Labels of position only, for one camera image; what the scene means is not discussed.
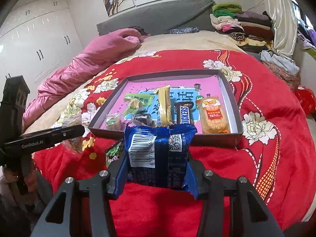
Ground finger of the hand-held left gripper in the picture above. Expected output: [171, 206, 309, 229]
[48, 125, 85, 145]

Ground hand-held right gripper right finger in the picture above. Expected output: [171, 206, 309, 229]
[185, 153, 285, 237]

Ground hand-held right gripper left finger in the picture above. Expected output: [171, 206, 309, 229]
[31, 149, 129, 237]

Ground clear pastry packet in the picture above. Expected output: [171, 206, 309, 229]
[60, 115, 86, 155]

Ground blue snack packet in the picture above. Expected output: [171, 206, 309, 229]
[123, 123, 198, 192]

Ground small green-label cake packet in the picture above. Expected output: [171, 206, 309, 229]
[106, 113, 125, 130]

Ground dark candy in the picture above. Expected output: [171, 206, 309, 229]
[132, 112, 154, 127]

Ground brown chocolate bar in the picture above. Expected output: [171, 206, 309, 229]
[173, 101, 194, 125]

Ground yellow candy bar packet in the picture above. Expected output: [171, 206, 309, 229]
[155, 85, 172, 126]

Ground dark cardboard box pink inside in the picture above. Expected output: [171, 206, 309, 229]
[87, 69, 244, 149]

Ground green and black snack packet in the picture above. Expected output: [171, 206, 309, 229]
[105, 141, 125, 167]

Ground red floral blanket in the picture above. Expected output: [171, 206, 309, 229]
[33, 49, 310, 237]

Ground orange biscuit packet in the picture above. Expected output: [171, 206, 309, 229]
[199, 94, 230, 134]

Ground green clear snack packet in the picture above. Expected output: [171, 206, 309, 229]
[123, 92, 155, 115]

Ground pink quilt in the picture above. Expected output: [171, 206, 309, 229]
[23, 28, 141, 126]

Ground white wardrobe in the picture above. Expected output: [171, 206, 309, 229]
[0, 0, 84, 89]

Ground dark maroon cloth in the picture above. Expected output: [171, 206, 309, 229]
[133, 26, 151, 36]

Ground beige bed sheet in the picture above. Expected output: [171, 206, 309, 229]
[23, 31, 247, 134]

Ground red plastic bag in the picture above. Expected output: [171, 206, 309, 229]
[295, 86, 316, 115]

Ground light blue cloth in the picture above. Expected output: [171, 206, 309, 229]
[260, 49, 300, 76]

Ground dark patterned cloth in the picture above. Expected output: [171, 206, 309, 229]
[170, 27, 200, 34]

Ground grey headboard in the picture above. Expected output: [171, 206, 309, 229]
[96, 0, 216, 36]

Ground pile of folded clothes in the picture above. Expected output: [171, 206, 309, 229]
[210, 2, 276, 47]

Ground hanging clothes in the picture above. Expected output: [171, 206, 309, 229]
[297, 17, 316, 52]

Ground cream curtain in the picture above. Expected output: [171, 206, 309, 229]
[263, 0, 298, 60]

